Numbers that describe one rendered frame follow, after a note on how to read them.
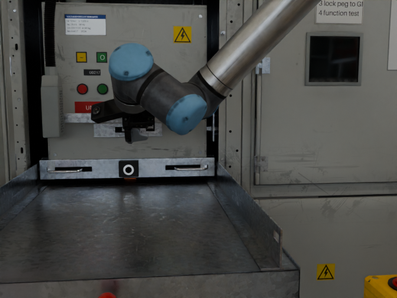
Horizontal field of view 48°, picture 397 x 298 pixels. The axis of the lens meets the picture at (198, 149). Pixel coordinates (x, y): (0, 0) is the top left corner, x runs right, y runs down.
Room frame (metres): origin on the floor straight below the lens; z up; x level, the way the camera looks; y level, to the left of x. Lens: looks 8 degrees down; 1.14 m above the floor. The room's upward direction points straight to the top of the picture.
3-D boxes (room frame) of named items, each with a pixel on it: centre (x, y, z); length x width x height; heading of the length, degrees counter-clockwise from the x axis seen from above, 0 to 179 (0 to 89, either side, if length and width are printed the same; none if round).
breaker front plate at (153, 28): (1.38, 0.22, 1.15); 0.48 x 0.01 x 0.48; 96
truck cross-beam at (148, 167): (1.40, 0.22, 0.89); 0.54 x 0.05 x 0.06; 96
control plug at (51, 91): (1.29, 0.42, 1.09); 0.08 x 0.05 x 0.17; 6
